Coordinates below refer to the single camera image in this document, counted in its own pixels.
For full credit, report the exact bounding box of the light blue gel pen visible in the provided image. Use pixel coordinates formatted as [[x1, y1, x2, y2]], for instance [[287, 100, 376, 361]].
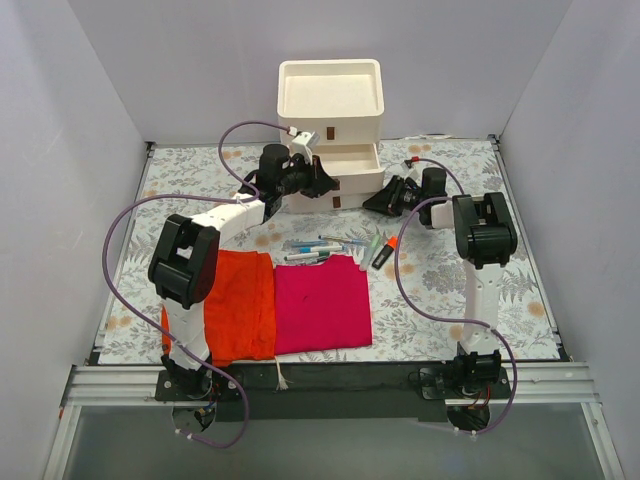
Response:
[[284, 240, 325, 249]]

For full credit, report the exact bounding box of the mint green highlighter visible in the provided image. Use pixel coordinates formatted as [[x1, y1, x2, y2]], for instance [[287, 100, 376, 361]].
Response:
[[359, 233, 381, 271]]

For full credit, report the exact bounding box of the white drawer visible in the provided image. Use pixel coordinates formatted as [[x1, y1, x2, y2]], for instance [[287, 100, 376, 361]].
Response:
[[278, 115, 382, 146], [313, 144, 385, 195], [287, 191, 374, 214]]

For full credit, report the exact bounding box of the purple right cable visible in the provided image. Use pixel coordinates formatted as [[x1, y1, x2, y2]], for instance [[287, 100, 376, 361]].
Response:
[[393, 156, 518, 443]]

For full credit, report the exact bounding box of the white bottom drawer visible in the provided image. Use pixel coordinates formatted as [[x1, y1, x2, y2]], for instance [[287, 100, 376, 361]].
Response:
[[287, 191, 374, 214]]

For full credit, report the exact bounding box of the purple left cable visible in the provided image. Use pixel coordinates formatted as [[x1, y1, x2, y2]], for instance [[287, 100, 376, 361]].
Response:
[[102, 120, 301, 449]]

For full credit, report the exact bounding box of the white drawer cabinet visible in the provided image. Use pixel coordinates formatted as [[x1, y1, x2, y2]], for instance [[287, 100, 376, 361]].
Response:
[[277, 59, 385, 213]]

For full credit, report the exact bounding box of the white marker cyan cap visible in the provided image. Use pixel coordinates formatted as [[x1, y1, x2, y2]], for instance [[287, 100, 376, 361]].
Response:
[[299, 243, 345, 254]]

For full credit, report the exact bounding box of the orange cloth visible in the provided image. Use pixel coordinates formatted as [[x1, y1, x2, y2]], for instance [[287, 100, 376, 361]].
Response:
[[161, 250, 276, 369]]

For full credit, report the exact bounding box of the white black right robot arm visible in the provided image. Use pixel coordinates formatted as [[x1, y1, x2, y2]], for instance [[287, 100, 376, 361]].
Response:
[[363, 162, 518, 399]]

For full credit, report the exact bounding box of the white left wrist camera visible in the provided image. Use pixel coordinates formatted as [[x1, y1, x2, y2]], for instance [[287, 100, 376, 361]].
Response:
[[290, 131, 320, 160]]

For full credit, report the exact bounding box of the purple cable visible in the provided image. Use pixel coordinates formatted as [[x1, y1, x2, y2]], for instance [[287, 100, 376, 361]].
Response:
[[102, 120, 301, 449], [393, 156, 518, 443]]

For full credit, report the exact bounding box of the white top drawer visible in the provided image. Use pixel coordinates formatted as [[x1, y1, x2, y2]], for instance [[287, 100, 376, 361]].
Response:
[[278, 115, 382, 146]]

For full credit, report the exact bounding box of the orange black highlighter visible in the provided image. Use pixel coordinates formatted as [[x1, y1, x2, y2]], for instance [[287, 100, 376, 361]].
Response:
[[371, 236, 398, 270]]

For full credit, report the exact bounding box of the aluminium frame rail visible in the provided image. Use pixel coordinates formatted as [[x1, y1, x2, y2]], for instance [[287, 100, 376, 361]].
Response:
[[62, 361, 600, 406]]

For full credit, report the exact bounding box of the white marker green cap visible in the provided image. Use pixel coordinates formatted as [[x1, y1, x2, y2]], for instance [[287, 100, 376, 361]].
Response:
[[284, 252, 318, 262]]

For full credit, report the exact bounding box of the magenta cloth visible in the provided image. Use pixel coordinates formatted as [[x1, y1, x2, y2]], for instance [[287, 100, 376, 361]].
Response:
[[275, 255, 373, 355]]

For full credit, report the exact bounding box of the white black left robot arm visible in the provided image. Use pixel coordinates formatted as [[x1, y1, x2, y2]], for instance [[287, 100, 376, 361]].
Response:
[[148, 142, 339, 400]]

